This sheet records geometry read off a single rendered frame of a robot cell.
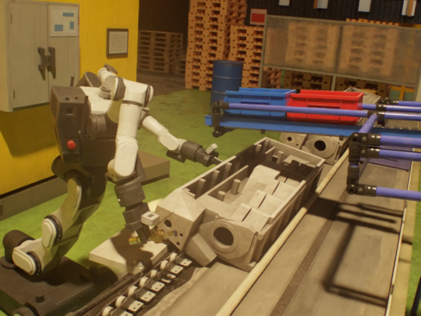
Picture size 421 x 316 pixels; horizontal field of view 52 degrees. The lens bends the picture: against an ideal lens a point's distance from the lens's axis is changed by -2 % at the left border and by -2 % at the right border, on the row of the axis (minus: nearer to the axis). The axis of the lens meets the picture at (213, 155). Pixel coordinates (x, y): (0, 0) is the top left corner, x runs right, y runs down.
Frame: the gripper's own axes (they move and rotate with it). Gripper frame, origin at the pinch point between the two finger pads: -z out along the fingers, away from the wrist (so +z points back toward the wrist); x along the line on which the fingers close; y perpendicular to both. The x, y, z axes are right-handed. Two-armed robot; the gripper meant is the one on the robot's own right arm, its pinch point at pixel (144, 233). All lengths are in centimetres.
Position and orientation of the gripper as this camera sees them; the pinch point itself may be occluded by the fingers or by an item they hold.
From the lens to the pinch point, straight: 149.4
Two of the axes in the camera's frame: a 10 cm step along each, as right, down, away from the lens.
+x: 4.4, -2.3, 8.7
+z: -3.1, -9.5, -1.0
